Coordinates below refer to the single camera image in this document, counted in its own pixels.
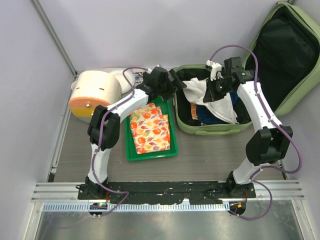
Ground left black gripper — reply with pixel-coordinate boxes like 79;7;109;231
157;69;187;102

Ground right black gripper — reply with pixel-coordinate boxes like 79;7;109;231
203;75;234;103

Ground white garment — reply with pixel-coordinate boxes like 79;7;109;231
183;77;238;124

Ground floral orange cloth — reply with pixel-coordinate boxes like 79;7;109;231
129;103;171;155

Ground green hard-shell suitcase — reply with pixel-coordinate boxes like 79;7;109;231
173;1;320;136

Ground cream round drawer cabinet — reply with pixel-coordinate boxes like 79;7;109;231
68;70;122;123

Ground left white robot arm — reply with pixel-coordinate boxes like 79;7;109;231
77;66;186;200

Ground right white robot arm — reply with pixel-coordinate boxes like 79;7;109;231
203;57;293;198

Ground blue garment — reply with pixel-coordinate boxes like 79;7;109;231
190;92;239;125

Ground patterned cloth placemat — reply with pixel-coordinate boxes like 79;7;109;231
87;67;144;87

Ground white paper plate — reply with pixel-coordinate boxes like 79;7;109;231
109;68;135;94

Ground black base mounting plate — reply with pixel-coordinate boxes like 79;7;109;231
75;181;256;205

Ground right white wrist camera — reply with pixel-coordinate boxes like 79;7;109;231
206;60;222;81

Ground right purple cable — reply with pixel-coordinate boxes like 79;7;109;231
209;44;305;221

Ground purple cable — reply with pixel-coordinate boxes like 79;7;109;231
209;44;305;221
47;66;151;216

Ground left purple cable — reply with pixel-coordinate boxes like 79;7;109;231
47;66;151;216

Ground white slotted cable duct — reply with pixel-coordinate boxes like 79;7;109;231
42;200;230;213

